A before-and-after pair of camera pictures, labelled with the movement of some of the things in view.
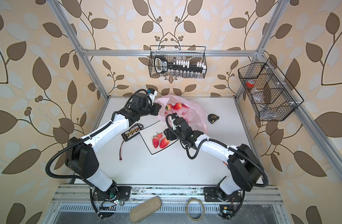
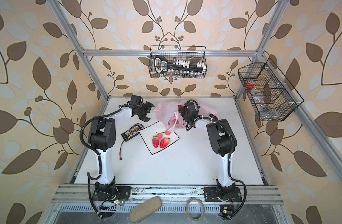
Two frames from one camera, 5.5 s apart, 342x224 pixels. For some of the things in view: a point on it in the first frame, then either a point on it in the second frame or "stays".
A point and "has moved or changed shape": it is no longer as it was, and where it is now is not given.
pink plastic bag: [188, 110] has moved or changed shape
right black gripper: [169, 133] -> [182, 110]
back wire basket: [174, 62] stays
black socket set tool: [161, 66] stays
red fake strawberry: [164, 143] stays
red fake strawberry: [155, 141] stays
